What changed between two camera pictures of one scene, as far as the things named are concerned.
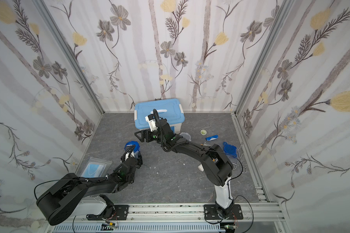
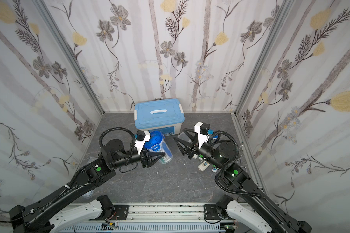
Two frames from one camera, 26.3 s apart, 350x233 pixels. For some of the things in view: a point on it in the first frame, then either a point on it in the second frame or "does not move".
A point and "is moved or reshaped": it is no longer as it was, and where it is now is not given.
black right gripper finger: [142, 134] to [192, 135]
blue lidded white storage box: [171, 109] does not move
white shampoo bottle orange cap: [201, 167] does not move
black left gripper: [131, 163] to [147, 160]
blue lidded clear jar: [136, 151] is moved or reshaped
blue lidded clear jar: [185, 135] does not move
